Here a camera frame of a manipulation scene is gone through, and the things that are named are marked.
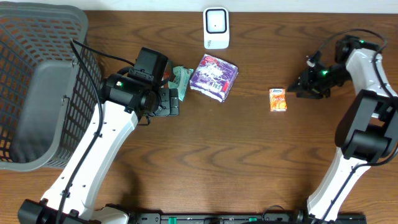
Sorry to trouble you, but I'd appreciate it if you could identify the orange tissue pack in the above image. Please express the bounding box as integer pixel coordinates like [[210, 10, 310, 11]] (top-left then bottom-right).
[[269, 88, 287, 112]]

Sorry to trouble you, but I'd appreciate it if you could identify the teal snack packet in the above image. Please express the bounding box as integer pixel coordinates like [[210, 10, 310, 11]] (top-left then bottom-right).
[[168, 66, 194, 101]]

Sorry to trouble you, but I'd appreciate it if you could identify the purple tissue pack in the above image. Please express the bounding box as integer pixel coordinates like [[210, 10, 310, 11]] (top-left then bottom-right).
[[189, 54, 239, 103]]

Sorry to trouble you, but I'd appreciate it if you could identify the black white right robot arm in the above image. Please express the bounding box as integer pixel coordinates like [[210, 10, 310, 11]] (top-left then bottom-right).
[[287, 30, 397, 223]]

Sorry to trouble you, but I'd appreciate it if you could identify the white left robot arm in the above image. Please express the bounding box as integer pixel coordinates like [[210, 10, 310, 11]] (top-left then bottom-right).
[[17, 73, 179, 223]]

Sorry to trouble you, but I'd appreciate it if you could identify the grey plastic basket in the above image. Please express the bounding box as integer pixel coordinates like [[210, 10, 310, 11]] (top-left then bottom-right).
[[1, 1, 101, 172]]

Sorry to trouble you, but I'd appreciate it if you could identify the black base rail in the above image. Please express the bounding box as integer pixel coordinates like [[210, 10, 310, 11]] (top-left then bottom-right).
[[129, 205, 368, 224]]

